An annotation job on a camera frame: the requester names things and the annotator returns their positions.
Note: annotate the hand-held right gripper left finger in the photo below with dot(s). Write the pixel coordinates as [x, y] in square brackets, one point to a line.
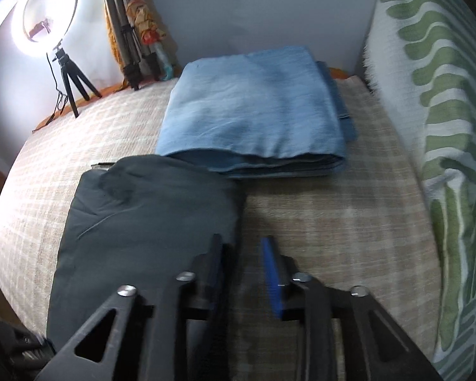
[213, 270]

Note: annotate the folded blue blanket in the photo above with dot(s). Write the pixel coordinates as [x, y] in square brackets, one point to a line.
[254, 107]

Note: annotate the green striped white pillow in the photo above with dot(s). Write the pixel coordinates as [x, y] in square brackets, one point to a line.
[428, 55]
[464, 270]

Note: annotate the beige checked bed cover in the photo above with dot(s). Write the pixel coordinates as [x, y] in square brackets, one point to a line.
[341, 226]

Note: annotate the multicoloured cloth bundle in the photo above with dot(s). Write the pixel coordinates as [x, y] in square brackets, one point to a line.
[154, 35]

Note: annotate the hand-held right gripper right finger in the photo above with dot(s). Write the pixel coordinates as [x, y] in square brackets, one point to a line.
[271, 281]

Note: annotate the folded grey tripod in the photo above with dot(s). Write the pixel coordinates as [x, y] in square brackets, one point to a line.
[123, 35]

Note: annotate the small black tripod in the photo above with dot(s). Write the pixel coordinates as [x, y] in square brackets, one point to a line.
[73, 79]

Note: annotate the dark grey pants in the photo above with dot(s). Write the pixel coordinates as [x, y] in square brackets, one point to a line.
[142, 222]

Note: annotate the orange patterned cloth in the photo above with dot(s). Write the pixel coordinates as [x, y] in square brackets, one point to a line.
[115, 35]

